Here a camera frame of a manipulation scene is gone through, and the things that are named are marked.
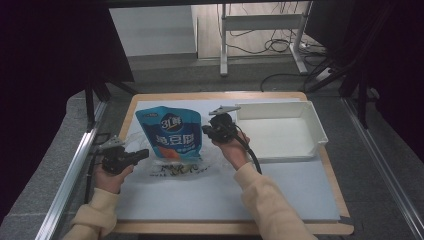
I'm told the person's left hand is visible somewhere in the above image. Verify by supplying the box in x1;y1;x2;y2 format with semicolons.
93;163;135;195

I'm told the right hand-held gripper black cable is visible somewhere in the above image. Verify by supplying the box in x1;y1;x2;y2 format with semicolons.
233;124;263;175

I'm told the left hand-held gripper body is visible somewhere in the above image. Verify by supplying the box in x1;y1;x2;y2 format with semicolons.
98;134;134;176

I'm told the black metal stand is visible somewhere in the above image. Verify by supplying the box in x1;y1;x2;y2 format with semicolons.
84;75;98;133

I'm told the tangle of black floor cables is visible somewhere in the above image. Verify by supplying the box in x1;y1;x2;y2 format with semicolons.
226;29;329;68

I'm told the dark curtain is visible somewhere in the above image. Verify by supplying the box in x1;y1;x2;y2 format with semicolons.
304;0;424;164
0;0;136;223

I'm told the blue food pouch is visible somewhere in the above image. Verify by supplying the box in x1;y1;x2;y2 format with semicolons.
135;105;203;161

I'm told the clear smiley print plastic bag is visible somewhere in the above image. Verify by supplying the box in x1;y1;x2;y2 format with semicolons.
124;129;228;182

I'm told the black floor cable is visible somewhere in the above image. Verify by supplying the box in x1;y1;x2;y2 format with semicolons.
259;72;313;93

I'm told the white table mat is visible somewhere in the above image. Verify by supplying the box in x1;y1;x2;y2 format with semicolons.
116;98;342;223

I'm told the person's right hand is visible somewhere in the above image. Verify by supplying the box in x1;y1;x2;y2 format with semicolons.
211;131;252;172

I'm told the white metal desk frame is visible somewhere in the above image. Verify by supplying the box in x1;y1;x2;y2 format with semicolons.
218;1;314;77

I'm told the white plastic bin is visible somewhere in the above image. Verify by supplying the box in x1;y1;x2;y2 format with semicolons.
235;100;329;164

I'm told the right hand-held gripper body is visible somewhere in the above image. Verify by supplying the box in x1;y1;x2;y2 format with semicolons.
208;105;242;145

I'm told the aluminium rail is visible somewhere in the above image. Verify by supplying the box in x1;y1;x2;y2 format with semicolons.
34;99;108;240
342;97;424;240

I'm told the white power strip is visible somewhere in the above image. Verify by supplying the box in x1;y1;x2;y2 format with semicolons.
314;67;333;83

